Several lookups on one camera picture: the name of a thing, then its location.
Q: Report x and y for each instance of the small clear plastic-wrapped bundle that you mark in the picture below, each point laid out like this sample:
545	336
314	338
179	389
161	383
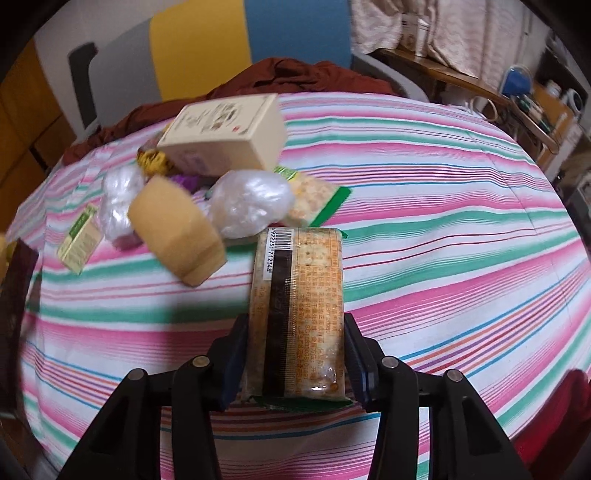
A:
117	198

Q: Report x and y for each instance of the yellow snack packet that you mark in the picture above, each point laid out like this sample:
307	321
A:
152	161

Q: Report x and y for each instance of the wooden desk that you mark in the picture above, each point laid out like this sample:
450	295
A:
461	76

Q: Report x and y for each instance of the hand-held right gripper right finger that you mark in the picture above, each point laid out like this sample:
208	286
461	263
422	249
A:
362	383

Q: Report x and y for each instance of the small green cream box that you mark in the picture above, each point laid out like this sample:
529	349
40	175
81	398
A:
78	240

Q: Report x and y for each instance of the large clear plastic-wrapped bundle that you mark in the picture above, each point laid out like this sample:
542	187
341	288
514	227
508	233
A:
249	198

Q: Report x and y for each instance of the maroon cloth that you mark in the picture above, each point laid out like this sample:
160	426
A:
286	78

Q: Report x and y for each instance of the red cloth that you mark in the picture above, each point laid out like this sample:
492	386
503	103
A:
558	415

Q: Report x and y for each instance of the wooden cabinet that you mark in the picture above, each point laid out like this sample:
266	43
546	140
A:
23	115

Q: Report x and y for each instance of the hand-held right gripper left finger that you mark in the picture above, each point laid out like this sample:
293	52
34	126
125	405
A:
233	364

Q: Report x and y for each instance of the purple snack packet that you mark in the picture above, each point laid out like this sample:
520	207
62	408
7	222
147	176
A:
184	180

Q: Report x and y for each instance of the green-edged rice cracker packet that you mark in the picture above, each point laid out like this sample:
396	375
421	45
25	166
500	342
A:
309	198

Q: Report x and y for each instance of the dark maroon gift box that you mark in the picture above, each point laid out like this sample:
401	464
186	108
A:
11	323

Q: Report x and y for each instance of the striped bedsheet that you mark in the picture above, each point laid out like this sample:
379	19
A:
438	230

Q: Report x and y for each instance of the grey yellow blue chair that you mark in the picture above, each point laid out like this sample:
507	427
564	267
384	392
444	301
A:
203	46

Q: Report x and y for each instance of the clear cracker packet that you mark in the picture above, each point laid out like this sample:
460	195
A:
314	300

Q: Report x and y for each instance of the large cream printed box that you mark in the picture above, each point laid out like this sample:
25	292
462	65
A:
221	124

